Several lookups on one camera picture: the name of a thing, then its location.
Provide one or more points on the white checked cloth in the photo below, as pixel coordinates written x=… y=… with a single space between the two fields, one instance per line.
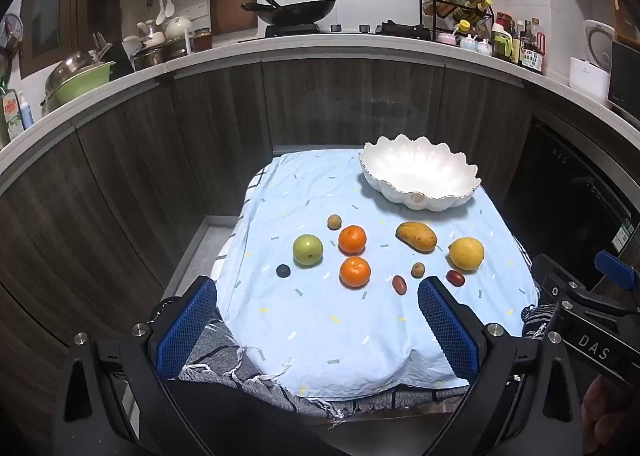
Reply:
x=251 y=184

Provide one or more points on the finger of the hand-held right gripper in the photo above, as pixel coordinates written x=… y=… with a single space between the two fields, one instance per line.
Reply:
x=545 y=271
x=612 y=266

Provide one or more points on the black microwave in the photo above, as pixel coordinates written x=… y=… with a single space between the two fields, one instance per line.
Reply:
x=625 y=76

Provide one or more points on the black wok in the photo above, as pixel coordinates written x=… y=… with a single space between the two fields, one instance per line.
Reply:
x=300 y=11

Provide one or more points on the glass jar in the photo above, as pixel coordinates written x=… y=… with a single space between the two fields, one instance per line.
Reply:
x=202 y=40

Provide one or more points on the white scalloped bowl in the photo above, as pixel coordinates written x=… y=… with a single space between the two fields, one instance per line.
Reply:
x=420 y=171

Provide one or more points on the white ceramic teapot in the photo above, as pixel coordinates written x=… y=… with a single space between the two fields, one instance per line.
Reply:
x=178 y=28

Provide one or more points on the light blue printed cloth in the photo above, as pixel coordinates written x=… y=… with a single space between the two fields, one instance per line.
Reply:
x=310 y=336

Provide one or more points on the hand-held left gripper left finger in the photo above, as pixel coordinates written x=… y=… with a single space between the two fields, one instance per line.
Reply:
x=187 y=326

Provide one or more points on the dark sauce bottle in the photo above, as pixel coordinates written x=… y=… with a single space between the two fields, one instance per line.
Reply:
x=516 y=44

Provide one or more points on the green-lidded oil jug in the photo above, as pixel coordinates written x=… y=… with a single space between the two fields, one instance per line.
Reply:
x=501 y=44

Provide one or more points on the green apple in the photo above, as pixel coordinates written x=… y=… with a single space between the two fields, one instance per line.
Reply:
x=307 y=250

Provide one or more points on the white boxy appliance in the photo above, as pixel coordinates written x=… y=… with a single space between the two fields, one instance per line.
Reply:
x=590 y=81

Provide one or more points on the brown longan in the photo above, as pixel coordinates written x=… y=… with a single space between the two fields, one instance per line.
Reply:
x=418 y=269
x=334 y=221

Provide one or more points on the dark wood kitchen cabinets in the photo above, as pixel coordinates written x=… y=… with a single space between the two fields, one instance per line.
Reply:
x=350 y=101

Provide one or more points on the wooden cutting board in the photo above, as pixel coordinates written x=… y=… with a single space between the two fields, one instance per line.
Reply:
x=230 y=1

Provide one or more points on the orange tangerine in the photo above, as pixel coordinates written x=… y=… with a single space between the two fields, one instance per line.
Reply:
x=352 y=239
x=355 y=272

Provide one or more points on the yellow lemon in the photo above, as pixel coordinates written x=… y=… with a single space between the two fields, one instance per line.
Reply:
x=466 y=253

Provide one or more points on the person's right hand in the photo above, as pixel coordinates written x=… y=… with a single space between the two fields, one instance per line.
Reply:
x=602 y=406

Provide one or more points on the black built-in dishwasher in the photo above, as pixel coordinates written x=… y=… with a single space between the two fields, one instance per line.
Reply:
x=565 y=176

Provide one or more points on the dark blueberry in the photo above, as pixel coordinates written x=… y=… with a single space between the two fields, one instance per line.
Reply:
x=283 y=270

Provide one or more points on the large soy sauce bottle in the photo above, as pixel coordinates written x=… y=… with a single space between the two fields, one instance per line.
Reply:
x=531 y=56

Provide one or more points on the black gas stove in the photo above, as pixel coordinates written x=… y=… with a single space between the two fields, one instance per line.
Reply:
x=350 y=31

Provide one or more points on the steel pot lid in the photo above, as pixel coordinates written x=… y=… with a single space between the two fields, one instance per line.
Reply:
x=65 y=69

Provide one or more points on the blue bottle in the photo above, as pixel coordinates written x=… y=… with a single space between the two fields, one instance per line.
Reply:
x=26 y=111

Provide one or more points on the green plastic basin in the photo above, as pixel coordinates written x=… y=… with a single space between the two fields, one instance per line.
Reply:
x=82 y=86

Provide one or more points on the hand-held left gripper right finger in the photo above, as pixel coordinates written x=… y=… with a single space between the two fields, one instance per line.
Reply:
x=447 y=331

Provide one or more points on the green dish soap bottle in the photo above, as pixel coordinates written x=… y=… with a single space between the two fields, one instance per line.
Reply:
x=11 y=116

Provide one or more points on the white hanging ladles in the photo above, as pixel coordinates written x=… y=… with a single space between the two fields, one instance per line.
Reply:
x=165 y=11

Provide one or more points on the yellow mango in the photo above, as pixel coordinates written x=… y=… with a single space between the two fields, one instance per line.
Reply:
x=416 y=236

